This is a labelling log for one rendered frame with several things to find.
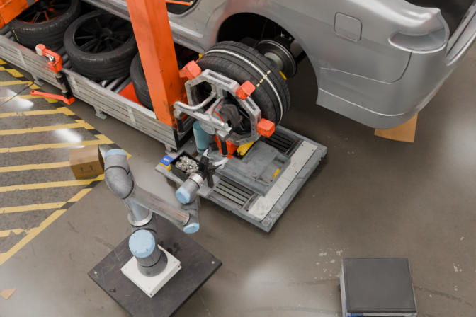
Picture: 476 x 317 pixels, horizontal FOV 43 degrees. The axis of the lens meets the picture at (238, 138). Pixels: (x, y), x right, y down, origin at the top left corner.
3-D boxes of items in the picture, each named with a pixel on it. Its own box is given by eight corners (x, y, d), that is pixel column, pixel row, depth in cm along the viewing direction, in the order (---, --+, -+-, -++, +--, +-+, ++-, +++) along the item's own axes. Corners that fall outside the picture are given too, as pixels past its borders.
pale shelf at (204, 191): (221, 180, 398) (220, 178, 396) (205, 199, 390) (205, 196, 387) (171, 153, 415) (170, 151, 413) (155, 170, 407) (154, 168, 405)
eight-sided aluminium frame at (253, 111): (263, 149, 393) (260, 91, 351) (258, 156, 389) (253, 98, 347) (197, 117, 414) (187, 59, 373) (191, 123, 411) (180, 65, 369)
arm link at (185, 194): (175, 199, 350) (173, 189, 343) (188, 185, 356) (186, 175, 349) (188, 206, 346) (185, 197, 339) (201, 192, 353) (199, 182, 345)
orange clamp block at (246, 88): (249, 93, 360) (256, 88, 353) (242, 101, 356) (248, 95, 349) (241, 85, 360) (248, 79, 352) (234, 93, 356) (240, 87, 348)
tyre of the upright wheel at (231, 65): (196, 69, 423) (265, 132, 425) (175, 90, 411) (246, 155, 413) (228, 21, 365) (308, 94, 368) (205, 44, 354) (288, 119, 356)
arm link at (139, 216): (134, 243, 367) (98, 170, 310) (134, 218, 379) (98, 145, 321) (159, 238, 367) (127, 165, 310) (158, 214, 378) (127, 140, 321)
